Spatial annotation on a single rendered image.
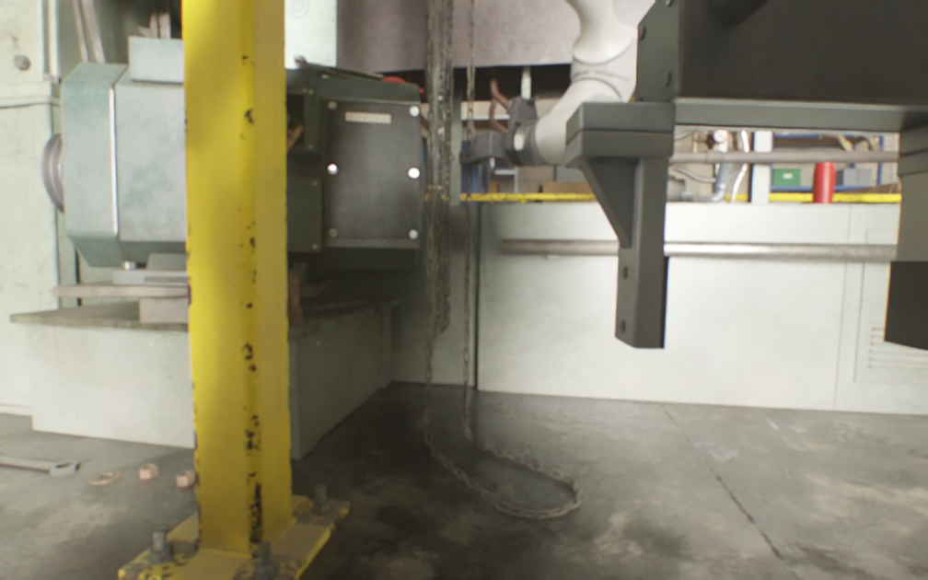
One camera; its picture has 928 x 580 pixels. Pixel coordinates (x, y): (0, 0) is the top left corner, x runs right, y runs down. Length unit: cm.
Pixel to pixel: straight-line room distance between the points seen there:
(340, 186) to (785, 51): 93
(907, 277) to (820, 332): 139
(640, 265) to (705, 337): 135
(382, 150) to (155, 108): 47
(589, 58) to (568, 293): 77
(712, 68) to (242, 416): 65
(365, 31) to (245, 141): 113
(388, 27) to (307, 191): 86
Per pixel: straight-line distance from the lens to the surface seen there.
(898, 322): 30
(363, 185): 107
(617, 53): 89
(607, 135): 20
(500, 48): 164
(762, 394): 164
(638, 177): 21
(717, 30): 22
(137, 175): 118
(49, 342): 144
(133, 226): 118
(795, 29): 24
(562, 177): 615
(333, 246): 106
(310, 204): 101
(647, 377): 153
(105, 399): 135
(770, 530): 97
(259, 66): 72
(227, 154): 69
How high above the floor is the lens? 44
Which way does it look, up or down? 5 degrees down
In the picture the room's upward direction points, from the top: 1 degrees clockwise
